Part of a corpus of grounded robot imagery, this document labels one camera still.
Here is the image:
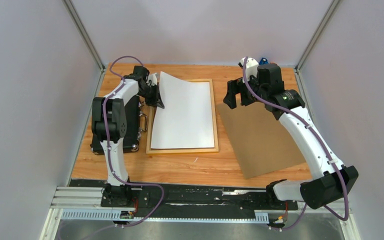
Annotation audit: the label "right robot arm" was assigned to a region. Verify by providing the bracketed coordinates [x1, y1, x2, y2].
[223, 58, 359, 210]

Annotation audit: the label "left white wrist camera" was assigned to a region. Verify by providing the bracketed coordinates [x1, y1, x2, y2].
[147, 73, 159, 87]

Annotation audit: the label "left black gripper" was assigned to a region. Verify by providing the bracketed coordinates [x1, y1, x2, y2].
[138, 83, 165, 110]

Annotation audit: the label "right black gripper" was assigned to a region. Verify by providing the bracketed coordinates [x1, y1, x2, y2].
[223, 71, 268, 109]

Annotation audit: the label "blue green toy blocks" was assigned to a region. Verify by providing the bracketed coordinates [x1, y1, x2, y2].
[259, 57, 269, 65]

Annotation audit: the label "brown backing board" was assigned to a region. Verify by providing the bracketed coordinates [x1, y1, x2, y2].
[216, 102, 306, 179]

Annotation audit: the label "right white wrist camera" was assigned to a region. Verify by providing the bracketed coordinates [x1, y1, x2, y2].
[238, 57, 259, 83]

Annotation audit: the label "wooden picture frame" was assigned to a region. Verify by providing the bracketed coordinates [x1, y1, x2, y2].
[145, 78, 220, 155]

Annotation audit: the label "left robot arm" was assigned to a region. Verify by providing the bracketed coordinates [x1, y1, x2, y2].
[91, 65, 165, 207]

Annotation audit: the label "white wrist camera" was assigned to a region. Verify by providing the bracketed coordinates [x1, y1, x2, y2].
[147, 73, 159, 87]
[238, 57, 259, 83]

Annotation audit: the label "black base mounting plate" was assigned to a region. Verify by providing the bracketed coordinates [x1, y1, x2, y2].
[69, 179, 298, 221]

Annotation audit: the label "photo print board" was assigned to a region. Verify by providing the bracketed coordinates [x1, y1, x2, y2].
[150, 71, 216, 150]

